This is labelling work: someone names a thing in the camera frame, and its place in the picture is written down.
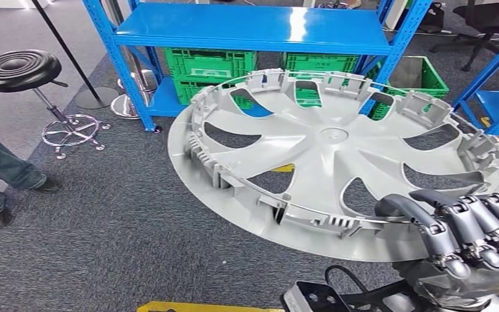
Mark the black round stool chrome base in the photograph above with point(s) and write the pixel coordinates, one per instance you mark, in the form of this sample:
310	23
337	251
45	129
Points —
17	69

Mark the person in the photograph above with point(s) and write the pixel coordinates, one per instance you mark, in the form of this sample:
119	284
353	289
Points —
0	159

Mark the chrome stanchion post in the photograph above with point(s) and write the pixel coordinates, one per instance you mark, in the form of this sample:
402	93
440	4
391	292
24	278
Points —
131	107
144	82

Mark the thin black pole stand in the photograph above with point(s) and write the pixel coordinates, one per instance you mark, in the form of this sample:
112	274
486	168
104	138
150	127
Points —
96	98

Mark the grey plastic wheel hubcap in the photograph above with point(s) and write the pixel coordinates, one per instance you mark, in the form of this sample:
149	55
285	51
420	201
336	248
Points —
331	163

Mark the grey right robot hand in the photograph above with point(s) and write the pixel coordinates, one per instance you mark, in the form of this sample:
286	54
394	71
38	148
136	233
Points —
469	241

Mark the black bag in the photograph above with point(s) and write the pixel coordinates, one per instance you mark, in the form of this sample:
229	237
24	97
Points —
432	19

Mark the green plastic crate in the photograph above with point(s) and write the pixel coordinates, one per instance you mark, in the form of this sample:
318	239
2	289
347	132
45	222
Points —
430	82
318	62
210	64
307	98
187	92

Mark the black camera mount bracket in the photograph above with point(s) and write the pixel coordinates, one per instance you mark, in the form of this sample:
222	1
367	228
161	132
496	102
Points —
374	297

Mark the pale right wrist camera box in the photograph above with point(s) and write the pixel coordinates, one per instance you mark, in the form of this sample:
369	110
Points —
305	301

